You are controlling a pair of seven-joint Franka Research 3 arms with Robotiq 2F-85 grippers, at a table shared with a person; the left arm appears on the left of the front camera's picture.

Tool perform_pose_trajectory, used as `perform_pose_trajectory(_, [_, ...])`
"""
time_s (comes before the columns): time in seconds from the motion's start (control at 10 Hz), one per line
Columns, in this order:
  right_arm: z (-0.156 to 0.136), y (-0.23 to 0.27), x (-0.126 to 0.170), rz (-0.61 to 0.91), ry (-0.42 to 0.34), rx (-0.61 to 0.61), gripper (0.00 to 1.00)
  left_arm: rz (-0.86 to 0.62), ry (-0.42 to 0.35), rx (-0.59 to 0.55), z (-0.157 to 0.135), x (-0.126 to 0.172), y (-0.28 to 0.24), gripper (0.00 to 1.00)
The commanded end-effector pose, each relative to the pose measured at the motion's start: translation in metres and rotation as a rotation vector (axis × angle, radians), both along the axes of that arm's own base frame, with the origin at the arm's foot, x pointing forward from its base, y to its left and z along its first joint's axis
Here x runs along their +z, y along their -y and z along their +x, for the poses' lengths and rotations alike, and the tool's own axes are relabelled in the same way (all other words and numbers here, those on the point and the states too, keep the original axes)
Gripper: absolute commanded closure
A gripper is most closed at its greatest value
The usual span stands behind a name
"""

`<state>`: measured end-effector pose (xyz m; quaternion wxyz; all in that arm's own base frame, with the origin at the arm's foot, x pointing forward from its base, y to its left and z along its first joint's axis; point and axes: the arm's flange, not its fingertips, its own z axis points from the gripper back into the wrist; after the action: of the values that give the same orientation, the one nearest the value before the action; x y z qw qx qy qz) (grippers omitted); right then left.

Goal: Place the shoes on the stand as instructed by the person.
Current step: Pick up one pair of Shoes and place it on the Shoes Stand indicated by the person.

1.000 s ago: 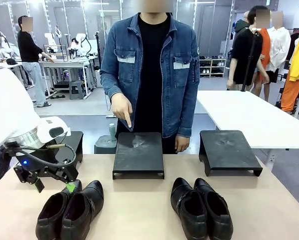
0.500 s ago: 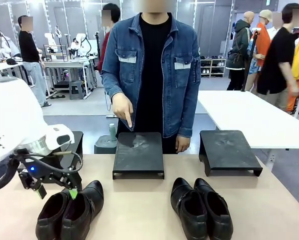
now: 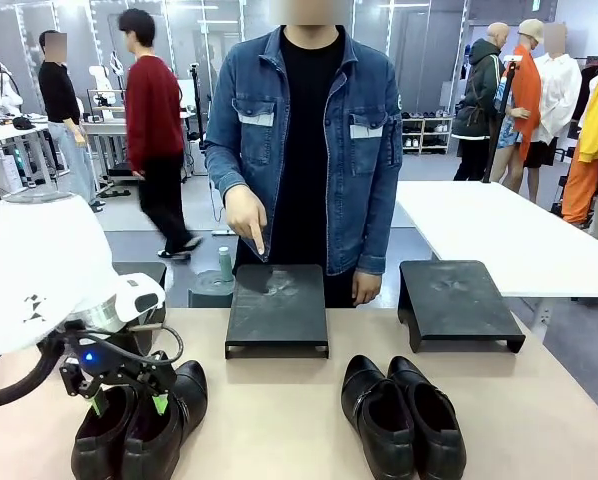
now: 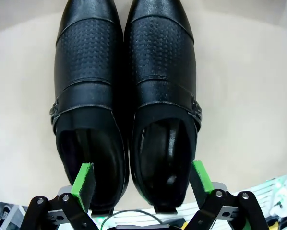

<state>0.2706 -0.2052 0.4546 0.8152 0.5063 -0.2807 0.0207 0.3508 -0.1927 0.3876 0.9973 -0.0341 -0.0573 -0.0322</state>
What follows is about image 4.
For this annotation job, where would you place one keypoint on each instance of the black buckle dress shoe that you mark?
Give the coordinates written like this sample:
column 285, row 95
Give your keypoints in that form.
column 86, row 60
column 160, row 60

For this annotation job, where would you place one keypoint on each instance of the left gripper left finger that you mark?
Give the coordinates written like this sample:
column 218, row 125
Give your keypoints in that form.
column 82, row 187

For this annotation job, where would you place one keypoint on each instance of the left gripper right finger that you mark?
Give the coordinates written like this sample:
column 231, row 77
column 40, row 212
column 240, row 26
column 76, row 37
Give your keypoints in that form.
column 201, row 182

